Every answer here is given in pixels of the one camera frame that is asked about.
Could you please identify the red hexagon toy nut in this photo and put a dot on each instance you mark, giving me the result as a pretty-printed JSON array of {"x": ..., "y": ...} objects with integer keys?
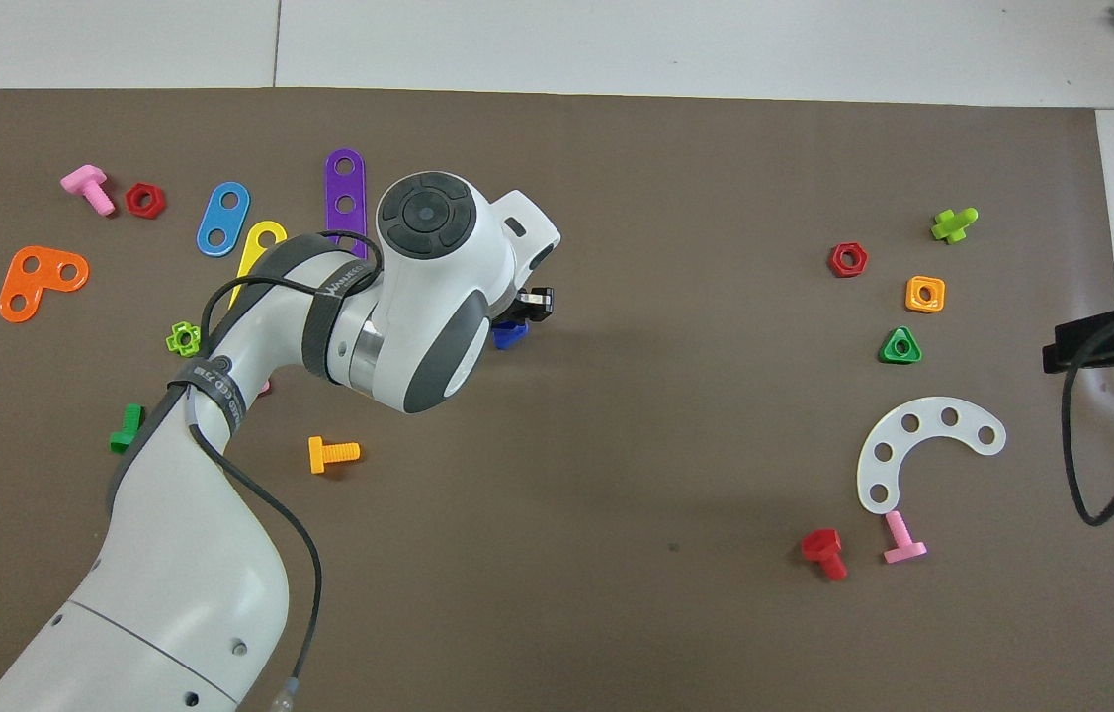
[
  {"x": 836, "y": 265},
  {"x": 133, "y": 203}
]

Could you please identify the brown table mat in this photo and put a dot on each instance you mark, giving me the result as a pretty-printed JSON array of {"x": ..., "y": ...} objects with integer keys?
[{"x": 665, "y": 297}]

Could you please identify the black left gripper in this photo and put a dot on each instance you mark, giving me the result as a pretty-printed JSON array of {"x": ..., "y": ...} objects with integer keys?
[{"x": 509, "y": 314}]

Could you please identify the blue two-hole strip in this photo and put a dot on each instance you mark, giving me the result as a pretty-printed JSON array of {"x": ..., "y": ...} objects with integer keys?
[{"x": 222, "y": 220}]

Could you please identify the white curved perforated strip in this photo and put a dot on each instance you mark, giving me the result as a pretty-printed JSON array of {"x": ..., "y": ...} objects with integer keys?
[{"x": 873, "y": 465}]

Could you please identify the yellow three-hole strip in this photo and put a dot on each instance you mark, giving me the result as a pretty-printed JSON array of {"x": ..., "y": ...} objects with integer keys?
[{"x": 265, "y": 249}]

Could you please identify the orange heart-shaped plate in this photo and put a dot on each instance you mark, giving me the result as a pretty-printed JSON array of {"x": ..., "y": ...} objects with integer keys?
[{"x": 38, "y": 282}]

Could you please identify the red toy screw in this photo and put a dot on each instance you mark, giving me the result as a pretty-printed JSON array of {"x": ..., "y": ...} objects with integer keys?
[{"x": 821, "y": 546}]

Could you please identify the lime cross-head toy screw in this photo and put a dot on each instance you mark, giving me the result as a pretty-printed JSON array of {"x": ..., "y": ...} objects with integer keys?
[{"x": 952, "y": 227}]

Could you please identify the pink round-head toy screw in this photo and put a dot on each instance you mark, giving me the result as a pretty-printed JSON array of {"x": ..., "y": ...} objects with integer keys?
[{"x": 902, "y": 539}]

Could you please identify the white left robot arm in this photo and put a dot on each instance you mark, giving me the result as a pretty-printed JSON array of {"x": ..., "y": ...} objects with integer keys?
[{"x": 201, "y": 554}]

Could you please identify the pink T-head toy screw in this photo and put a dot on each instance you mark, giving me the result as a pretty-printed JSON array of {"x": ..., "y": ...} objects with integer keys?
[{"x": 87, "y": 181}]

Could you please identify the lime flower toy nut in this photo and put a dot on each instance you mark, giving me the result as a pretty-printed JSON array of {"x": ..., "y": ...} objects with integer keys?
[{"x": 173, "y": 341}]

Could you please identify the purple four-hole strip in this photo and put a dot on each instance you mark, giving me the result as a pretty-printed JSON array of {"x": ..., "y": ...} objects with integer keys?
[{"x": 345, "y": 188}]

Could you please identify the blue triangle-head toy screw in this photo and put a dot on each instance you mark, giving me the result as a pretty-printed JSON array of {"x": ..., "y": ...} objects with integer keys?
[{"x": 509, "y": 337}]

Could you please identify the green toy screw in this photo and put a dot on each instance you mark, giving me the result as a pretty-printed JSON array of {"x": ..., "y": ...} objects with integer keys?
[{"x": 127, "y": 430}]

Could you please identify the orange square toy nut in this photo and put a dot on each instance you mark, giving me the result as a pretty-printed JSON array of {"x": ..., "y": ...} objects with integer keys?
[{"x": 912, "y": 302}]

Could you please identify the orange toy screw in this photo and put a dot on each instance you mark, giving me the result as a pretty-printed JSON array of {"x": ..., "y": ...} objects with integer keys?
[{"x": 331, "y": 455}]

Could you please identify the green triangle toy nut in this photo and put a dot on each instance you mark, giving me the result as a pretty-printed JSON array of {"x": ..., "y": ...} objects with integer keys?
[{"x": 888, "y": 351}]

